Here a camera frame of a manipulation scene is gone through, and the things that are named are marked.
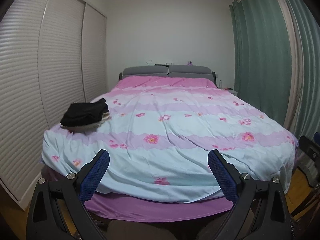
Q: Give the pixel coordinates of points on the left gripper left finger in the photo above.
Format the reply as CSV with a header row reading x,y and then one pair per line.
x,y
57,207

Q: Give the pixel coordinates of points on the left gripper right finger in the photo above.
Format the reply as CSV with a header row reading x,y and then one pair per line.
x,y
266,199

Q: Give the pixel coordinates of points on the beige sheer curtain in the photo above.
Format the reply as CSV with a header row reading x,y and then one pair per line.
x,y
293,13

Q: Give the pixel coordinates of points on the purple bed sheet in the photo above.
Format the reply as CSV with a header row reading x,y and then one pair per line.
x,y
123,207

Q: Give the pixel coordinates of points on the folded cream garment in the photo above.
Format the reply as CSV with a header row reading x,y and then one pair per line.
x,y
105,117

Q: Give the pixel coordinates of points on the white bedside table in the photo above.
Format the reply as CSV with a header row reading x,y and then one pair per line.
x,y
232,91

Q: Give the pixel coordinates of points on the folded black garment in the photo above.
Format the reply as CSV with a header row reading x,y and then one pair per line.
x,y
85,113

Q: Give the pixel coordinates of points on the green curtain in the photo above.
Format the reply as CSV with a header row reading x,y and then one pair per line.
x,y
263,59

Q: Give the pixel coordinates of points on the pink floral duvet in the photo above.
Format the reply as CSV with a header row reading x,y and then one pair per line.
x,y
159,135

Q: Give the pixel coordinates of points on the white louvered wardrobe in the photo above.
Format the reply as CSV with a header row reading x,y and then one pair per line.
x,y
53,53

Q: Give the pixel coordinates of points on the grey bed headboard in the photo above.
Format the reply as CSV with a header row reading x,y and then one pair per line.
x,y
188,71

